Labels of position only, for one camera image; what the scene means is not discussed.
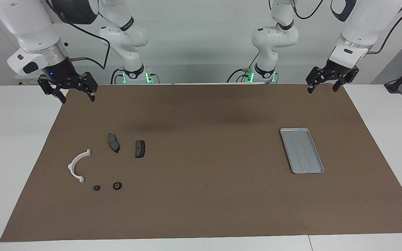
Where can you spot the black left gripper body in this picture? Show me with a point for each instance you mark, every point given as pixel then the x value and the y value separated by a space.
pixel 340 71

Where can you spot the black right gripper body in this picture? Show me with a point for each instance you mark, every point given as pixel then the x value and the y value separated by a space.
pixel 61 71

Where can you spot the brown table mat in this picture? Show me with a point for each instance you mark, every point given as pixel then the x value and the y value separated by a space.
pixel 222 202

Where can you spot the white box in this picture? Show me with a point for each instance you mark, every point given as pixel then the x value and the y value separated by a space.
pixel 26 81

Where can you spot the large black bearing gear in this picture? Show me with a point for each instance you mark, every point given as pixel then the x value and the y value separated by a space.
pixel 117 185

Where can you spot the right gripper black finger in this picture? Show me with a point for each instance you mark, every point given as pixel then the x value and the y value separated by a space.
pixel 88 83
pixel 52 88

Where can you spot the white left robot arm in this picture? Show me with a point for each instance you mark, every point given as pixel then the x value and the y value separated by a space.
pixel 274 38

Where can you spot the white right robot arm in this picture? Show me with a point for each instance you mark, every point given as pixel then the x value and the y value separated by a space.
pixel 30 24

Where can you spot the dark rectangular brake pad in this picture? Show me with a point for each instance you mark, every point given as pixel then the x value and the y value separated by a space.
pixel 140 149

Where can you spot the silver metal tray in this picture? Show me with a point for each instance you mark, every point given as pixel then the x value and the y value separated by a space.
pixel 302 150

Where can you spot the dark curved brake pad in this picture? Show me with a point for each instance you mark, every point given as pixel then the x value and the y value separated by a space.
pixel 113 142

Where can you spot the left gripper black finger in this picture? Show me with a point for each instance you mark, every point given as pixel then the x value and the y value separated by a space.
pixel 316 78
pixel 347 78

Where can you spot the white curved plastic bracket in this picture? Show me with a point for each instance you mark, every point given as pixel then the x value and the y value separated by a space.
pixel 71 166

